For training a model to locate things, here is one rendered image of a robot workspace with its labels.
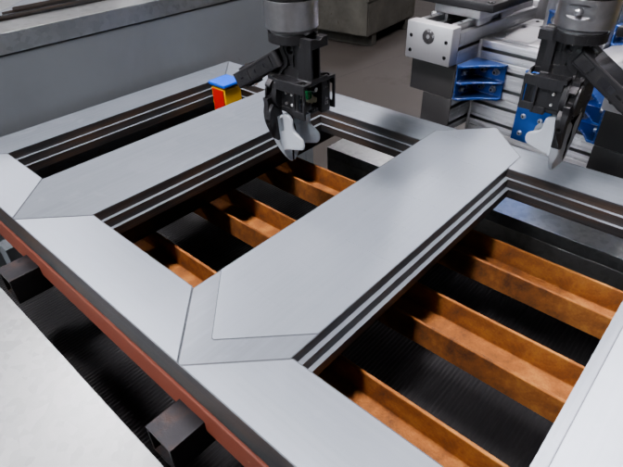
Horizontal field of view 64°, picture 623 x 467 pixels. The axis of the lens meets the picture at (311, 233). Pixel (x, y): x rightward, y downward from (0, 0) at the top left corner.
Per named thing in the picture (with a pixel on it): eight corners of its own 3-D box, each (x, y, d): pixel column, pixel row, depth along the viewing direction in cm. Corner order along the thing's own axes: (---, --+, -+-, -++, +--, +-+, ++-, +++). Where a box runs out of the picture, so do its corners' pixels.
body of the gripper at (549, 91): (535, 96, 81) (555, 18, 74) (591, 109, 76) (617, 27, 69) (515, 111, 76) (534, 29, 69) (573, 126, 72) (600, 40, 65)
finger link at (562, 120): (556, 139, 78) (572, 85, 73) (567, 142, 77) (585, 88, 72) (544, 150, 75) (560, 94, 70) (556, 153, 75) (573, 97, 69)
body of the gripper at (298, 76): (303, 126, 73) (299, 42, 66) (262, 111, 78) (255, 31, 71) (336, 110, 78) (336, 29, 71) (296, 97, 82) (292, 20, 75)
